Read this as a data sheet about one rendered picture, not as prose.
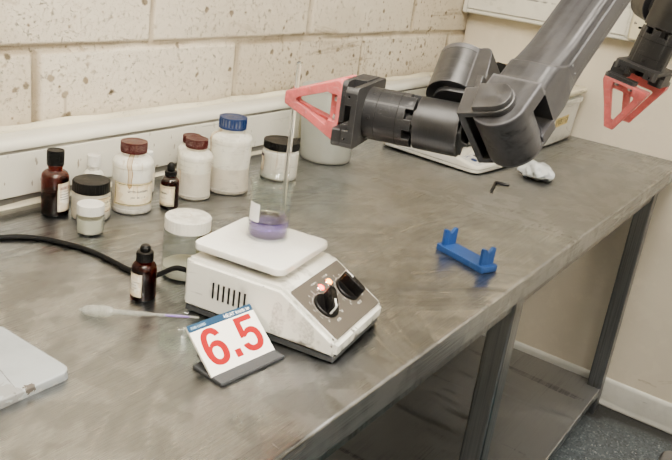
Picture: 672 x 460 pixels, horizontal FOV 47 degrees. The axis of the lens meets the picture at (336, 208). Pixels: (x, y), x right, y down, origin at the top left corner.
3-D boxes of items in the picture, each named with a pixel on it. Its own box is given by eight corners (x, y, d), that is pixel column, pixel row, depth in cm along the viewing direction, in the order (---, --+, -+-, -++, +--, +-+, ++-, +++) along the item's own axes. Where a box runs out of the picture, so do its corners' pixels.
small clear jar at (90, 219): (73, 236, 107) (74, 206, 105) (78, 226, 110) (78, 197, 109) (102, 238, 107) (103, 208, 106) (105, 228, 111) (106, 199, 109)
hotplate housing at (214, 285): (380, 322, 94) (390, 263, 92) (333, 368, 83) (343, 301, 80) (227, 270, 103) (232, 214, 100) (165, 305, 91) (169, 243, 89)
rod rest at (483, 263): (497, 271, 115) (502, 249, 114) (481, 274, 113) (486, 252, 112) (450, 246, 122) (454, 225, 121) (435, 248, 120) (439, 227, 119)
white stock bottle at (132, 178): (105, 203, 120) (108, 135, 116) (143, 201, 123) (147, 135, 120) (117, 217, 115) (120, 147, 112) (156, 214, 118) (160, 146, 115)
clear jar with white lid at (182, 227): (166, 285, 96) (169, 225, 94) (156, 265, 101) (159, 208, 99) (213, 282, 99) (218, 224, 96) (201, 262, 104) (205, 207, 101)
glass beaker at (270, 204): (280, 251, 90) (287, 185, 87) (237, 241, 91) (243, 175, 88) (296, 235, 95) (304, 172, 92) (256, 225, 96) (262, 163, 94)
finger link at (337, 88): (280, 68, 84) (361, 83, 82) (305, 62, 91) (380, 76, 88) (274, 129, 86) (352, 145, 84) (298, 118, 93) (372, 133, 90)
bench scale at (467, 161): (475, 178, 163) (479, 156, 161) (378, 146, 178) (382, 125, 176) (517, 166, 177) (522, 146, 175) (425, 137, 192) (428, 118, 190)
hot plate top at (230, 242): (330, 247, 94) (331, 240, 94) (281, 279, 84) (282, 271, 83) (246, 221, 99) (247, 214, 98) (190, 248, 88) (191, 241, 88)
